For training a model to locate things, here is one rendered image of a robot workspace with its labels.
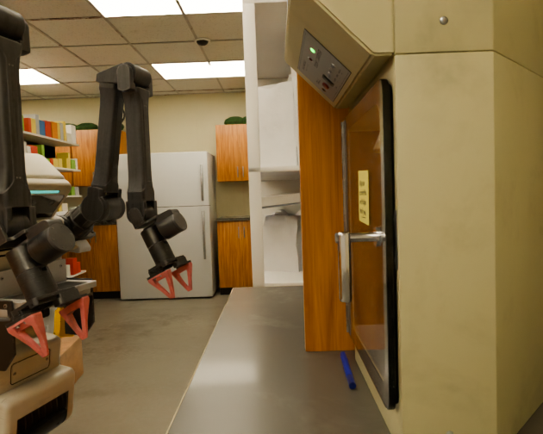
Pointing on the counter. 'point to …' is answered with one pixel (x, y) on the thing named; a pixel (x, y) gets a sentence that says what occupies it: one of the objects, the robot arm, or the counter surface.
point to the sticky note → (363, 196)
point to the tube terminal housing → (467, 214)
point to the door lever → (350, 258)
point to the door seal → (394, 243)
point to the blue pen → (347, 370)
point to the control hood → (343, 38)
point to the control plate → (321, 59)
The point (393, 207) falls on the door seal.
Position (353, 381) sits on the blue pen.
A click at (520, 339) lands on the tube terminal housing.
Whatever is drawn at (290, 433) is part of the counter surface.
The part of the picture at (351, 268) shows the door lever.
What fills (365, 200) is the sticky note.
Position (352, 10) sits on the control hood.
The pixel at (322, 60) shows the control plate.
